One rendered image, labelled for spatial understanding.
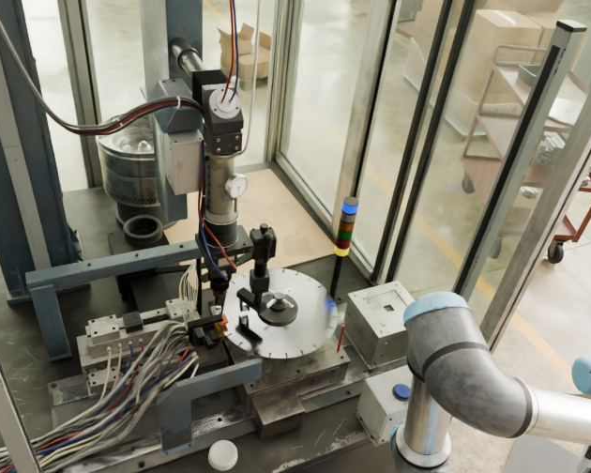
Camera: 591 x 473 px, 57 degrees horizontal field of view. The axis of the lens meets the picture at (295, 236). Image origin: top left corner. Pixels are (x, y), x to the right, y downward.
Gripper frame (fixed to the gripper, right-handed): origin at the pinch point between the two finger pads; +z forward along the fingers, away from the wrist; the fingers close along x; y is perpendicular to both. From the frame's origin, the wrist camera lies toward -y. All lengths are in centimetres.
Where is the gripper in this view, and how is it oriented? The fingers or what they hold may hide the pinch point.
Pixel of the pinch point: (576, 447)
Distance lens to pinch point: 151.8
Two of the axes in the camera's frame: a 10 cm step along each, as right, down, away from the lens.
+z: -1.0, 7.8, 6.2
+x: 4.4, -5.3, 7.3
